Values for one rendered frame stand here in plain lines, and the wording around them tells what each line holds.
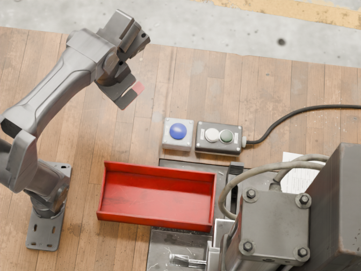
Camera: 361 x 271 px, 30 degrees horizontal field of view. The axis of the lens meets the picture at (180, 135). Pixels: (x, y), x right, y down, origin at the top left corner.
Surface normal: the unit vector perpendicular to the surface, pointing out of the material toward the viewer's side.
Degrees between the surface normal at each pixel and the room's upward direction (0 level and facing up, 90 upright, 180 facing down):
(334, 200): 90
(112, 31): 15
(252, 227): 0
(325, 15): 0
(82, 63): 10
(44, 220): 0
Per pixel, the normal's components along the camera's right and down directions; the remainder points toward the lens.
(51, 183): 0.83, 0.43
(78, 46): 0.15, -0.51
